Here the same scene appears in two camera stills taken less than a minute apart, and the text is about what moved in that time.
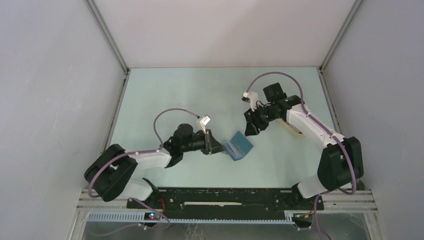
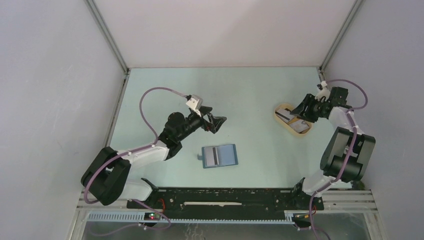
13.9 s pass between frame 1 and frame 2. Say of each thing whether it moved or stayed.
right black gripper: moved
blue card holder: moved
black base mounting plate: stayed
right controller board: stayed
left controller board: stayed
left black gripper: moved
